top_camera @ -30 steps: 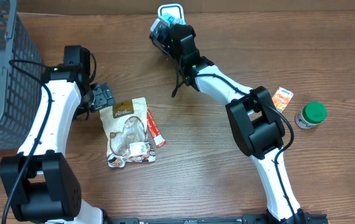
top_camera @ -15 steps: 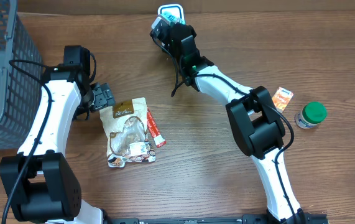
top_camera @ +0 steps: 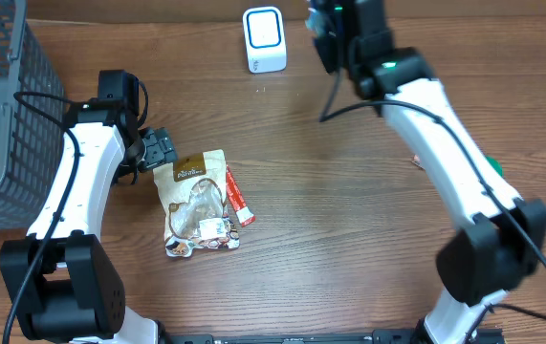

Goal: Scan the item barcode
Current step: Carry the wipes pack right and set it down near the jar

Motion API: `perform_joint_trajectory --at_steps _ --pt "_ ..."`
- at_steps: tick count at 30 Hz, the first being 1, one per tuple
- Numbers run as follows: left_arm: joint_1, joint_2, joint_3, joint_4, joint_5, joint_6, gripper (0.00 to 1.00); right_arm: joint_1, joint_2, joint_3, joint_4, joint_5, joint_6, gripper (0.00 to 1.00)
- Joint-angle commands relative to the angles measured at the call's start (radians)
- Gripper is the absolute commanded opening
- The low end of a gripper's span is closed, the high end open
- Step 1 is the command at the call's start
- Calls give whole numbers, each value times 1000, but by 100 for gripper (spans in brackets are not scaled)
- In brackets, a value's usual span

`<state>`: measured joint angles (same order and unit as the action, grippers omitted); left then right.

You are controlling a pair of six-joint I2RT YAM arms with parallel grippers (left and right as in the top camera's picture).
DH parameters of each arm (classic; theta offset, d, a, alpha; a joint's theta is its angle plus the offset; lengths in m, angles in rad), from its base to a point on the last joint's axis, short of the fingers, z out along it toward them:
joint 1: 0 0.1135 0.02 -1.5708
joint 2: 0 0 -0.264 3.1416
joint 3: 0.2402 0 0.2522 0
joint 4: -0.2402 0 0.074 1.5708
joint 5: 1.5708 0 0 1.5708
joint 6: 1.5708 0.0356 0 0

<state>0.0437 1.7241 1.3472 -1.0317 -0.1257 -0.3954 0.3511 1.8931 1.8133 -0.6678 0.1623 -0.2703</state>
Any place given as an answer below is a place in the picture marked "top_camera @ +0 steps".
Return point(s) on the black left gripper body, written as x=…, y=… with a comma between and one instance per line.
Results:
x=159, y=149

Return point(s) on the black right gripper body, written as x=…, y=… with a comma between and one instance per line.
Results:
x=326, y=53

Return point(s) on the brown snack pouch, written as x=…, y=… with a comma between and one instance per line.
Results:
x=193, y=193

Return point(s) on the red stick sachet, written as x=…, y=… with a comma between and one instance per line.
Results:
x=244, y=215

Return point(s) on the green lid jar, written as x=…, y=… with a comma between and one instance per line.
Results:
x=495, y=165

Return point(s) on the teal wipes packet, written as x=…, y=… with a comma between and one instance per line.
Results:
x=316, y=22

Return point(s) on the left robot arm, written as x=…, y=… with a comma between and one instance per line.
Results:
x=62, y=285

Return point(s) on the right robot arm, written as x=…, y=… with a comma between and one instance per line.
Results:
x=499, y=235

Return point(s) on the white barcode scanner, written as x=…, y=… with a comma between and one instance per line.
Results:
x=265, y=42

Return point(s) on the grey plastic mesh basket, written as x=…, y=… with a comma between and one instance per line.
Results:
x=30, y=145

